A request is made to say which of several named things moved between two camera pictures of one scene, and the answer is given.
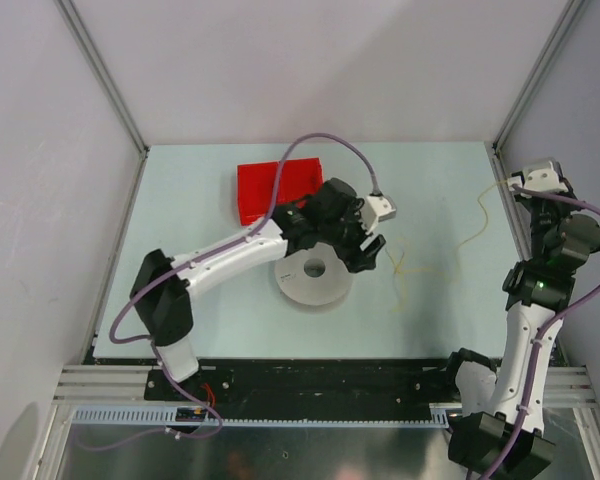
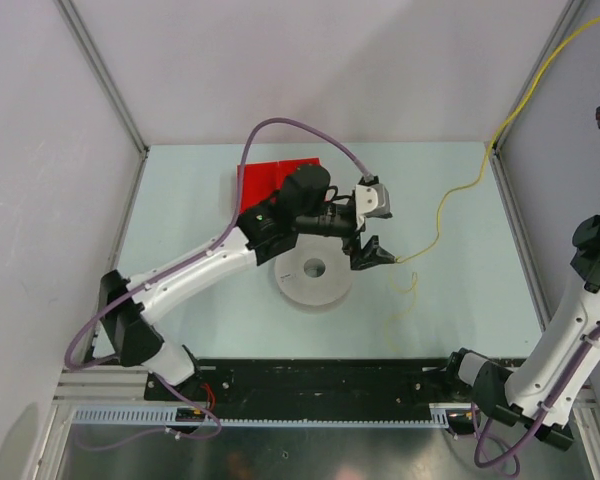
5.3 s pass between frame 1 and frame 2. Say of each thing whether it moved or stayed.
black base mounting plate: stayed
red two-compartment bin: stayed
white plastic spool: stayed
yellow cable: moved
